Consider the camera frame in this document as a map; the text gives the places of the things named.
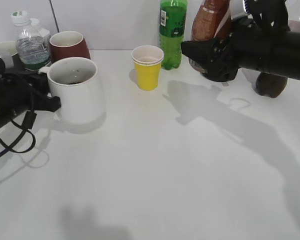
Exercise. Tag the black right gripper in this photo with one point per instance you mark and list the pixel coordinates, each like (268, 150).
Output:
(218, 56)

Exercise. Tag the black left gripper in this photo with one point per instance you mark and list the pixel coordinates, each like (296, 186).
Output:
(18, 94)

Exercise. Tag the brown Nescafe coffee bottle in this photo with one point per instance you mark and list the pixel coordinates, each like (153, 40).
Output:
(213, 19)

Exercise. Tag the white ceramic mug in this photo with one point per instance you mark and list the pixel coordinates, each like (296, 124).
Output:
(76, 82)

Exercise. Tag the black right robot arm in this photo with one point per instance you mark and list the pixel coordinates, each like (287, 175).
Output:
(260, 40)

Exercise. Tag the yellow paper cup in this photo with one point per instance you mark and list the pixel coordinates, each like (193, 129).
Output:
(147, 61)

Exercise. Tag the black ceramic mug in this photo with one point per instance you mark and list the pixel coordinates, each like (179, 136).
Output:
(221, 77)

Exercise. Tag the clear water bottle green label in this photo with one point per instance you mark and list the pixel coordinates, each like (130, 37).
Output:
(30, 45)

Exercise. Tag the green soda bottle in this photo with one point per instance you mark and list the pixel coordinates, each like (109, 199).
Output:
(172, 21)

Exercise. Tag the dark red ceramic mug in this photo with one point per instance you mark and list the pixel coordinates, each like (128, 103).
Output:
(67, 44)

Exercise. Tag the dark grey ceramic mug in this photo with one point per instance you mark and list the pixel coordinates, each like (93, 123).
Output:
(9, 55)

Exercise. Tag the white bottle behind water bottle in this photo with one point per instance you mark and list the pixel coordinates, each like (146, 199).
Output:
(42, 31)

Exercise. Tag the cola bottle red label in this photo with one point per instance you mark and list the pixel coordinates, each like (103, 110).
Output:
(273, 85)

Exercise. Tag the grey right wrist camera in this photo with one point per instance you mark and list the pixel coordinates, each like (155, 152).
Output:
(240, 8)

